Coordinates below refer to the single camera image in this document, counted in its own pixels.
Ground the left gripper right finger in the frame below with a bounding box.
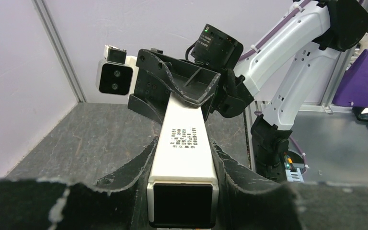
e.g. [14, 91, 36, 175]
[209, 139, 368, 230]

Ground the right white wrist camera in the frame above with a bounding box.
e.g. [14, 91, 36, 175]
[96, 45, 138, 96]

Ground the white remote control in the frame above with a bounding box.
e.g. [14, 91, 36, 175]
[147, 94, 219, 229]

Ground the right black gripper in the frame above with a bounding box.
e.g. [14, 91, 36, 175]
[127, 24, 254, 125]

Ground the purple plastic part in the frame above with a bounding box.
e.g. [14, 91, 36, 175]
[332, 49, 368, 107]

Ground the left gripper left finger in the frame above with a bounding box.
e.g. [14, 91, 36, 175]
[0, 138, 158, 230]

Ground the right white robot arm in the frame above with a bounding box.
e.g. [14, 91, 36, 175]
[128, 0, 368, 182]

